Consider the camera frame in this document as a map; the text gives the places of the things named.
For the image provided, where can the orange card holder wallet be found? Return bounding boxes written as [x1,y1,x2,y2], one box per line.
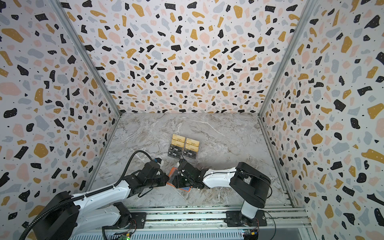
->
[167,167,191,192]

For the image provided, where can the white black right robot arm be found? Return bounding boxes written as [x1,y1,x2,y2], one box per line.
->
[170,159,273,220]

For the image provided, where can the clear acrylic card stand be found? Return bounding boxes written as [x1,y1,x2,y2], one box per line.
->
[180,137,187,159]

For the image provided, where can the gold card middle left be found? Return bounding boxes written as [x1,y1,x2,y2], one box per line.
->
[171,140,185,148]

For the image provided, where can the gold card back left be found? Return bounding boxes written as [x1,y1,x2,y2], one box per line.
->
[172,134,186,143]

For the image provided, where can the green circuit board left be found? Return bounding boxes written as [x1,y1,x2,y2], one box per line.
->
[118,233,132,240]

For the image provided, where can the circuit board right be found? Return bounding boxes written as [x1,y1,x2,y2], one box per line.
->
[243,230,259,240]

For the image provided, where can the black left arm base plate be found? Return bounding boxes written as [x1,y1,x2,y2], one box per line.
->
[105,212,147,232]

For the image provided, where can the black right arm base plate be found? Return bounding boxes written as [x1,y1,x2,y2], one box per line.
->
[224,210,267,227]

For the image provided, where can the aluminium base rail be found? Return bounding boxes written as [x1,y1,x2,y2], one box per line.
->
[68,203,313,240]

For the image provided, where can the aluminium corner post left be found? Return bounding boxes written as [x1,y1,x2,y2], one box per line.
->
[48,1,122,118]

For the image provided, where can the aluminium corner post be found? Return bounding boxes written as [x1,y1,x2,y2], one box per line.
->
[48,1,122,118]
[258,0,319,118]

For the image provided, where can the aluminium corner post right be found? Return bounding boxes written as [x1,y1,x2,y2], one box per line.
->
[258,0,319,118]

